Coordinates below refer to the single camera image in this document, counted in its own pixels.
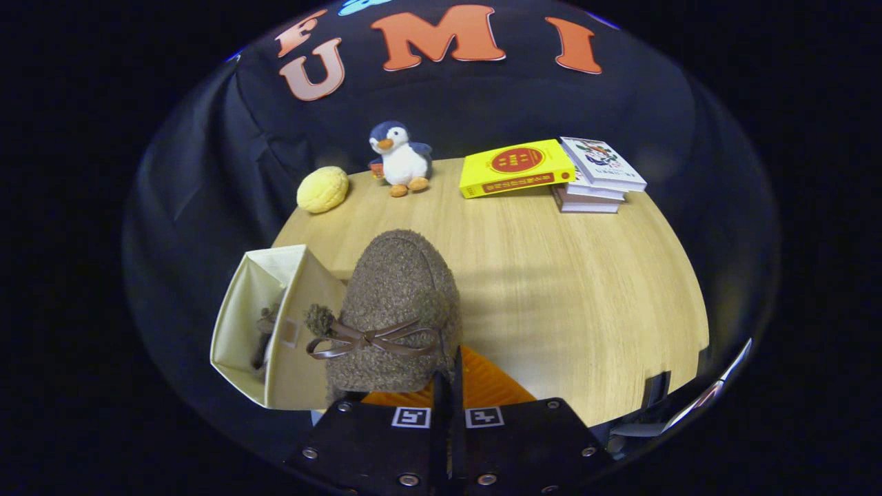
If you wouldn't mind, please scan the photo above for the penguin plush toy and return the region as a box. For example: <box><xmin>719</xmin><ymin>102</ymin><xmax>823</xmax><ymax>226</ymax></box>
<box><xmin>368</xmin><ymin>121</ymin><xmax>433</xmax><ymax>198</ymax></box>

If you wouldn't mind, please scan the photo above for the yellow book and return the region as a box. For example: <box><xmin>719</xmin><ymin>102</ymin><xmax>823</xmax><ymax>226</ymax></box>
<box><xmin>460</xmin><ymin>139</ymin><xmax>576</xmax><ymax>200</ymax></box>

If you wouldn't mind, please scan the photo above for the yellow round plush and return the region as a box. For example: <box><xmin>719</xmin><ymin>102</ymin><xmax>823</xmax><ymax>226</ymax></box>
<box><xmin>296</xmin><ymin>166</ymin><xmax>350</xmax><ymax>214</ymax></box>

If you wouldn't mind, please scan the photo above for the plain white book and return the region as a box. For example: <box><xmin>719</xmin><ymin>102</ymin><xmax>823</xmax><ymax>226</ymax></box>
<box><xmin>565</xmin><ymin>172</ymin><xmax>626</xmax><ymax>202</ymax></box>

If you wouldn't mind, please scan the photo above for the dark furniture piece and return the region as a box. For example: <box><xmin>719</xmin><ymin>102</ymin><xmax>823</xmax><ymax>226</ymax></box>
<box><xmin>644</xmin><ymin>371</ymin><xmax>671</xmax><ymax>411</ymax></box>

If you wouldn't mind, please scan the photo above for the cream fabric storage box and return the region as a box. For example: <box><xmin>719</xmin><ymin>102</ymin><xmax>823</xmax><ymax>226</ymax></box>
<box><xmin>210</xmin><ymin>245</ymin><xmax>349</xmax><ymax>412</ymax></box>

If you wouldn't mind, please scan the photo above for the brown fuzzy shoe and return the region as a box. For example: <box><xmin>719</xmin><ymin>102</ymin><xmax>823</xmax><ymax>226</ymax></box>
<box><xmin>305</xmin><ymin>229</ymin><xmax>464</xmax><ymax>404</ymax></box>
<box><xmin>252</xmin><ymin>303</ymin><xmax>282</xmax><ymax>373</ymax></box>

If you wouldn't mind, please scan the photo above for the brown-spined book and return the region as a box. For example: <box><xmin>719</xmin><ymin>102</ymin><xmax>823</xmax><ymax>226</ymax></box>
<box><xmin>551</xmin><ymin>185</ymin><xmax>619</xmax><ymax>214</ymax></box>

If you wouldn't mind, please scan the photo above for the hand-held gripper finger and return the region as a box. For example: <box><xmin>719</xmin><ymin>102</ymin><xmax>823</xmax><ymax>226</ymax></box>
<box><xmin>451</xmin><ymin>344</ymin><xmax>614</xmax><ymax>496</ymax></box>
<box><xmin>286</xmin><ymin>372</ymin><xmax>452</xmax><ymax>496</ymax></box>

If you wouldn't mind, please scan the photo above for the white illustrated book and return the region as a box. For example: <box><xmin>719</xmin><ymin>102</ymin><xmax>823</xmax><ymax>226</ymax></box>
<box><xmin>560</xmin><ymin>136</ymin><xmax>648</xmax><ymax>193</ymax></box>

